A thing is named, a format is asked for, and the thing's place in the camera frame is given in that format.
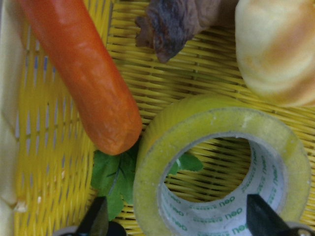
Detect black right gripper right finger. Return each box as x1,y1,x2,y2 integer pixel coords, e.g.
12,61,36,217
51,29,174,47
246,194,290,236

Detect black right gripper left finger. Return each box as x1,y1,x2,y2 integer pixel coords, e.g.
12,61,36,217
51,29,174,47
76,197,109,236

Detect yellow tape roll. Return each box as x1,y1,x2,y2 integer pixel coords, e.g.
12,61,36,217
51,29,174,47
133,94,311,236

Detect yellow plastic basket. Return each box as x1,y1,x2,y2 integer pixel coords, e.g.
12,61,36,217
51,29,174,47
0,0,315,236

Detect toy bread roll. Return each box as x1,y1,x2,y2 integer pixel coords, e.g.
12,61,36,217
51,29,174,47
235,0,315,107

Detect orange toy carrot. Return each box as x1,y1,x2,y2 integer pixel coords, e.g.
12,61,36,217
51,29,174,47
18,0,142,155

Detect brown dried mushroom toy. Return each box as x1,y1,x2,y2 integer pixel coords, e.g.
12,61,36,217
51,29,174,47
135,0,221,63

